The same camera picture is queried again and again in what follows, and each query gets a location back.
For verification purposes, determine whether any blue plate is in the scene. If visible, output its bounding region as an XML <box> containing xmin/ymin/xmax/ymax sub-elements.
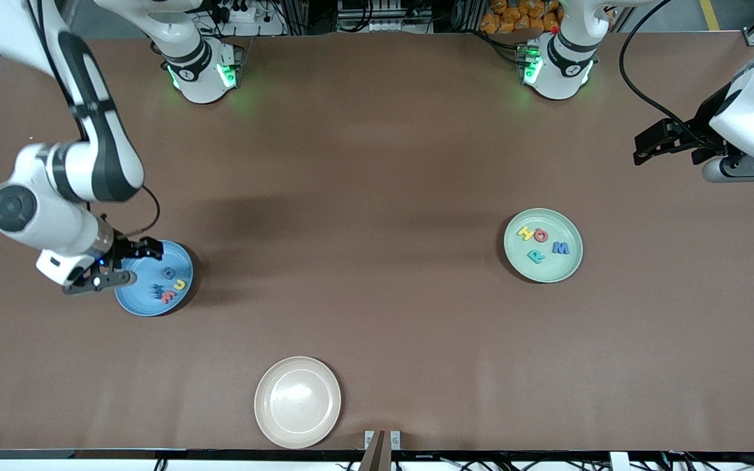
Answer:
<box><xmin>114</xmin><ymin>239</ymin><xmax>194</xmax><ymax>318</ymax></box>

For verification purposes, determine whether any green plate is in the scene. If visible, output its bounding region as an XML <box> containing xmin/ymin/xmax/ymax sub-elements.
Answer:
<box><xmin>504</xmin><ymin>208</ymin><xmax>584</xmax><ymax>284</ymax></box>

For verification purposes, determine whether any orange packets pile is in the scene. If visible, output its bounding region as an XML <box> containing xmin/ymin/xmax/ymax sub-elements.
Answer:
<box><xmin>480</xmin><ymin>0</ymin><xmax>561</xmax><ymax>35</ymax></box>

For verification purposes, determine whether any beige plate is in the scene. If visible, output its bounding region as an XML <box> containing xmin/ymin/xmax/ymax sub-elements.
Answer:
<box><xmin>254</xmin><ymin>356</ymin><xmax>342</xmax><ymax>449</ymax></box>

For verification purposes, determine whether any white power strip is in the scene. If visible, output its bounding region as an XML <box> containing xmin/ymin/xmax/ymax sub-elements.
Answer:
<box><xmin>217</xmin><ymin>0</ymin><xmax>286</xmax><ymax>37</ymax></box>

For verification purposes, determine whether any grey equipment box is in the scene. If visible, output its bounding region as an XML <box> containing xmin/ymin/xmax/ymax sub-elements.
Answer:
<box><xmin>336</xmin><ymin>0</ymin><xmax>433</xmax><ymax>33</ymax></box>

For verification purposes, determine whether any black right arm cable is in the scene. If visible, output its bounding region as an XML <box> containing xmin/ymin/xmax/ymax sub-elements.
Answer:
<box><xmin>107</xmin><ymin>185</ymin><xmax>162</xmax><ymax>239</ymax></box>

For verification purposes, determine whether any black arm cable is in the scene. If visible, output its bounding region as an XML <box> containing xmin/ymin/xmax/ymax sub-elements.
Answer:
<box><xmin>619</xmin><ymin>0</ymin><xmax>711</xmax><ymax>135</ymax></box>
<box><xmin>107</xmin><ymin>185</ymin><xmax>162</xmax><ymax>239</ymax></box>

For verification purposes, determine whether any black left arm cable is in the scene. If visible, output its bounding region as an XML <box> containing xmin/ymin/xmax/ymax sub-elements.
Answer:
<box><xmin>619</xmin><ymin>0</ymin><xmax>711</xmax><ymax>135</ymax></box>

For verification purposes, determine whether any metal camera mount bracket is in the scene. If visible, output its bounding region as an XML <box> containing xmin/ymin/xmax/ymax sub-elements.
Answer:
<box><xmin>364</xmin><ymin>430</ymin><xmax>401</xmax><ymax>471</ymax></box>

